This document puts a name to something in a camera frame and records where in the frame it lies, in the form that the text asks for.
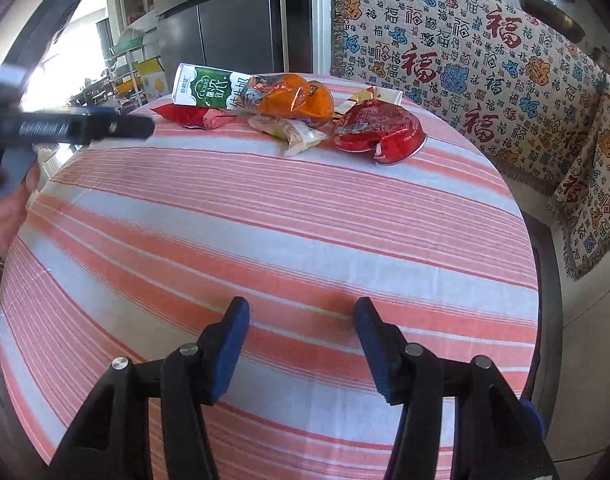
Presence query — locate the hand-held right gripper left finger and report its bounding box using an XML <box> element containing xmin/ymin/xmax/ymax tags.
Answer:
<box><xmin>45</xmin><ymin>296</ymin><xmax>251</xmax><ymax>480</ymax></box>

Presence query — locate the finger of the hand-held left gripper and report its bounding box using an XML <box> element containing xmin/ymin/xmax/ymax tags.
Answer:
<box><xmin>85</xmin><ymin>109</ymin><xmax>156</xmax><ymax>143</ymax></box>

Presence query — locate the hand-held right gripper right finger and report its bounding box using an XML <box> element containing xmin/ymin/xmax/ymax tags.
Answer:
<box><xmin>353</xmin><ymin>296</ymin><xmax>558</xmax><ymax>480</ymax></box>

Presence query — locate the green white milk carton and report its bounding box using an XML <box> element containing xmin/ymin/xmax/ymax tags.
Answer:
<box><xmin>172</xmin><ymin>62</ymin><xmax>251</xmax><ymax>111</ymax></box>

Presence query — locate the blue plastic waste basket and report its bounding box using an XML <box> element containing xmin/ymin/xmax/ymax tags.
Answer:
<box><xmin>522</xmin><ymin>400</ymin><xmax>544</xmax><ymax>441</ymax></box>

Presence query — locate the pale yellow snack packet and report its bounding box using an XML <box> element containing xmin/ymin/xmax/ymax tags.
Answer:
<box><xmin>247</xmin><ymin>114</ymin><xmax>328</xmax><ymax>157</ymax></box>

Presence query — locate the orange snack packet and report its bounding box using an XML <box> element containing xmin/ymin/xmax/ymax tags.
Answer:
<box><xmin>245</xmin><ymin>74</ymin><xmax>336</xmax><ymax>127</ymax></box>

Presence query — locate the round red snack packet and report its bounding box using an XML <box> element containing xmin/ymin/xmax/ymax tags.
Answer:
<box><xmin>332</xmin><ymin>100</ymin><xmax>428</xmax><ymax>166</ymax></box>

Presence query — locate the yellow red wrapper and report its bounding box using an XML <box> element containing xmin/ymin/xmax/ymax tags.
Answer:
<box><xmin>335</xmin><ymin>87</ymin><xmax>381</xmax><ymax>116</ymax></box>

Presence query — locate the yellow green cardboard box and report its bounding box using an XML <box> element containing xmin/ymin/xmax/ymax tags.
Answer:
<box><xmin>138</xmin><ymin>57</ymin><xmax>167</xmax><ymax>103</ymax></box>

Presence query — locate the white rack with bowls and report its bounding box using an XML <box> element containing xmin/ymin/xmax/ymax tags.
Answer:
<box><xmin>108</xmin><ymin>30</ymin><xmax>151</xmax><ymax>106</ymax></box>

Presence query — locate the pink striped tablecloth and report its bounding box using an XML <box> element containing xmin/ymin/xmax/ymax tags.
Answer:
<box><xmin>0</xmin><ymin>72</ymin><xmax>540</xmax><ymax>480</ymax></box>

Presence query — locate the grey refrigerator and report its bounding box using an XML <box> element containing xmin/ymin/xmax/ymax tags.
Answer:
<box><xmin>150</xmin><ymin>0</ymin><xmax>286</xmax><ymax>81</ymax></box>

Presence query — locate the small printed cloth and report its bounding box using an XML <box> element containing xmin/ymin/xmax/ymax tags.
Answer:
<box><xmin>547</xmin><ymin>90</ymin><xmax>610</xmax><ymax>281</ymax></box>

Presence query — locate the large printed cloth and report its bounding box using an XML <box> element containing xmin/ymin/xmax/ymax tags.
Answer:
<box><xmin>330</xmin><ymin>0</ymin><xmax>610</xmax><ymax>196</ymax></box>

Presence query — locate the dark wok with lid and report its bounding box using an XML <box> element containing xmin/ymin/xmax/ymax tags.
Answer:
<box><xmin>507</xmin><ymin>0</ymin><xmax>586</xmax><ymax>43</ymax></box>

